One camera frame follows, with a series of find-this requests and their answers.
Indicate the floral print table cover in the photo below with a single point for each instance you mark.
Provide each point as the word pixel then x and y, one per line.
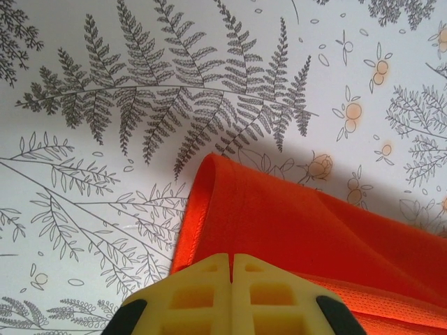
pixel 104 174

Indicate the orange t-shirt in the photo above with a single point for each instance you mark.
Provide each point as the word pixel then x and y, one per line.
pixel 297 227

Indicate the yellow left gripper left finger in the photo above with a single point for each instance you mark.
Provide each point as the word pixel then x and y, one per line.
pixel 188 300

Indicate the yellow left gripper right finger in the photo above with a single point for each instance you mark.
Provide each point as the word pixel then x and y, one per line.
pixel 276 300

